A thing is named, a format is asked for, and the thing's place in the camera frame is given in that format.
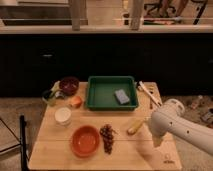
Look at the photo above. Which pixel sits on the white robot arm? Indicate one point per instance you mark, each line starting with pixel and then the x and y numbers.
pixel 168 118

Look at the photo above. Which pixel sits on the green plastic tray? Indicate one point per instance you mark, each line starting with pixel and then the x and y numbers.
pixel 100 93

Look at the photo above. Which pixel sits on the white lidded cup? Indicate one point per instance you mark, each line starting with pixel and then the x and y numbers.
pixel 63 115

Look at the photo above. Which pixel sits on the bunch of dark grapes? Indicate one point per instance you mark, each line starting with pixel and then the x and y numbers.
pixel 107 133

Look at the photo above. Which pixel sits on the green mug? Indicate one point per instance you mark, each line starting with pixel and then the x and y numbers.
pixel 48 96

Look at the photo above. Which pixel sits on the yellow banana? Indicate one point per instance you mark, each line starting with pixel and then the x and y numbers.
pixel 135 127

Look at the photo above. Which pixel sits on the grey blue sponge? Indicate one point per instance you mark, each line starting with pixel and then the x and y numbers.
pixel 122 97

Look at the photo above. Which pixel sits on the orange red bowl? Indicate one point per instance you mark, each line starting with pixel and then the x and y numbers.
pixel 85 141

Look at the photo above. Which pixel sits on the black chair frame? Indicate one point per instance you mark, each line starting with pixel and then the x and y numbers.
pixel 21 142

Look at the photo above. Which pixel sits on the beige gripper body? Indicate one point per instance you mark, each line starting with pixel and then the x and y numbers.
pixel 157 140

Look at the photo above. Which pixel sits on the white handled utensil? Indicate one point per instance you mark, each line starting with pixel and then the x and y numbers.
pixel 155 100

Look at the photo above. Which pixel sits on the red orange apple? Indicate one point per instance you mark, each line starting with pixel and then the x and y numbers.
pixel 76 101

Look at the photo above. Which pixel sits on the dark maroon bowl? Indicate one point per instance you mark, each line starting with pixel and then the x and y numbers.
pixel 69 85

